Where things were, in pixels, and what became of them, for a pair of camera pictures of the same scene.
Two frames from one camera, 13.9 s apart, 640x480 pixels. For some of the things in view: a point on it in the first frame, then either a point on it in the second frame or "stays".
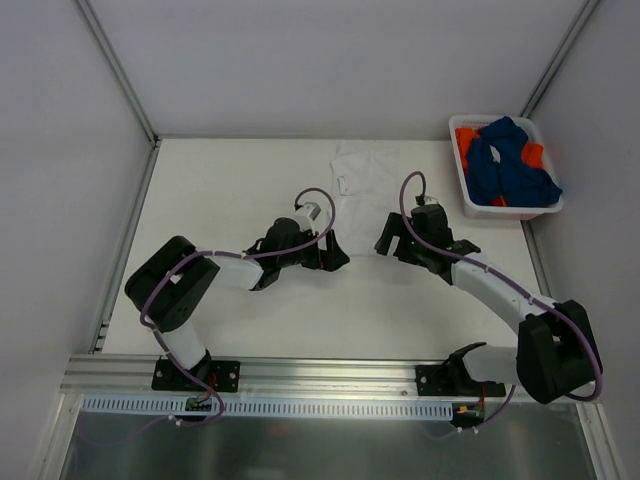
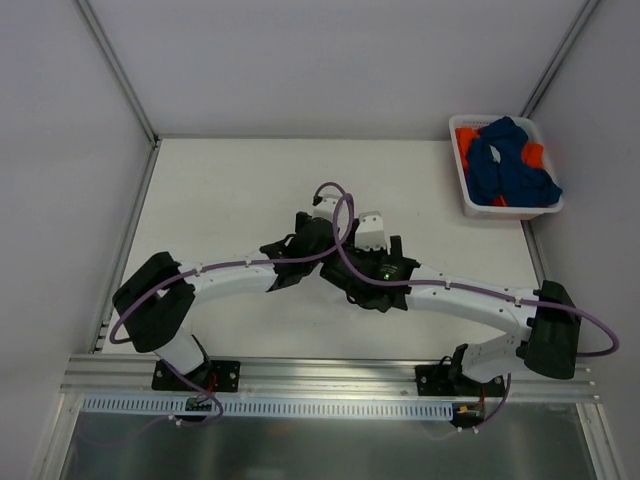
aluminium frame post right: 583,17 stays
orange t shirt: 533,155 stays
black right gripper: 400,241 -> 347,265
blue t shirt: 490,181 stays
